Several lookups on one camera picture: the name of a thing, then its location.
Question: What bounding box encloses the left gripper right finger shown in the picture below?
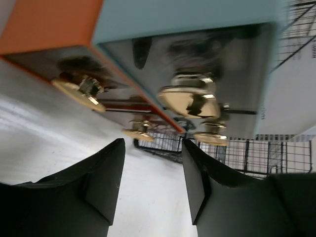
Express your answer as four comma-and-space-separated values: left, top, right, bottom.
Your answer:
182, 139, 316, 237

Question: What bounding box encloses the teal mini drawer chest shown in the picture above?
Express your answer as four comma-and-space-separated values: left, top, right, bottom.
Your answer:
0, 0, 282, 146

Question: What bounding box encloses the black wire mesh organizer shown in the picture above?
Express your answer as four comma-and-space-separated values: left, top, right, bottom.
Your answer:
133, 0, 316, 178

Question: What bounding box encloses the white spiral notebook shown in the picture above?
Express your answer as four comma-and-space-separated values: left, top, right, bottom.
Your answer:
222, 22, 316, 173

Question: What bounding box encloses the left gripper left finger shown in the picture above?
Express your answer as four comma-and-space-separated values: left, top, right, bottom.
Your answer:
0, 138, 125, 237

